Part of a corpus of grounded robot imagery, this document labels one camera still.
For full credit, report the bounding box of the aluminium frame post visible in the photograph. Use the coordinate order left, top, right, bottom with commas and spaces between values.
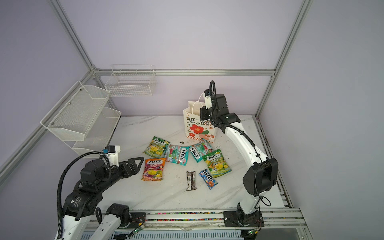
48, 0, 96, 72

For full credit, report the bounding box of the white wire basket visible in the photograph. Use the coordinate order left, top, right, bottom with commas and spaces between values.
105, 65, 157, 97

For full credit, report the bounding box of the pink Fox's fruits candy bag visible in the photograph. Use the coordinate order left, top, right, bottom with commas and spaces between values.
142, 158, 166, 182

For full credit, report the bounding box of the teal green Fox's candy bag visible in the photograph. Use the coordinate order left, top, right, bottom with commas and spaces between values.
189, 139, 213, 163

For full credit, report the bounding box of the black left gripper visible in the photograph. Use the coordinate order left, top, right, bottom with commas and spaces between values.
97, 156, 144, 193

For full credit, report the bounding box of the white flowered paper bag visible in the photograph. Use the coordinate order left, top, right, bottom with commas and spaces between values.
183, 99, 217, 143

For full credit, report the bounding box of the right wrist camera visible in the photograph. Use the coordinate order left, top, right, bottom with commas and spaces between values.
204, 89, 213, 109

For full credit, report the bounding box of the green yellow Fox's candy bag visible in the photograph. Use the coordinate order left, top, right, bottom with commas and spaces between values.
203, 149, 232, 178

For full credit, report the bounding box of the black corrugated left cable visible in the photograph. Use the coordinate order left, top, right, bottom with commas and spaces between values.
56, 150, 104, 240

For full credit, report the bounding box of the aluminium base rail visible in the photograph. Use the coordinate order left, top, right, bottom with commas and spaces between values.
83, 208, 308, 233

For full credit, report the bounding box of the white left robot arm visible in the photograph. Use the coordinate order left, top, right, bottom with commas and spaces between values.
56, 151, 146, 240

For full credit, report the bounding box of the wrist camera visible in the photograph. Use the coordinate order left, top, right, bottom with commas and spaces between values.
102, 146, 121, 167
204, 89, 213, 109

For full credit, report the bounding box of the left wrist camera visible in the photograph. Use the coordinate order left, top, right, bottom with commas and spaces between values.
102, 146, 121, 167

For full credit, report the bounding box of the brown chocolate bar wrapper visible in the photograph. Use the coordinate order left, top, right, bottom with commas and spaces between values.
187, 171, 197, 191

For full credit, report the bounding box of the white mesh two-tier shelf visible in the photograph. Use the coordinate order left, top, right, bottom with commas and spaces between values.
41, 82, 121, 155

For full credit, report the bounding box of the blue M&M's packet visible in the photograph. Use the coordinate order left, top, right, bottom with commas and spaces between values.
199, 169, 218, 190

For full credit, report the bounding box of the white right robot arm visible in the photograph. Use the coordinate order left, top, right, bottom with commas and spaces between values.
200, 90, 279, 227

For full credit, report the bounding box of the green Fox's Spring Tea bag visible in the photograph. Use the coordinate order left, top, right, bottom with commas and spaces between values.
144, 136, 170, 159

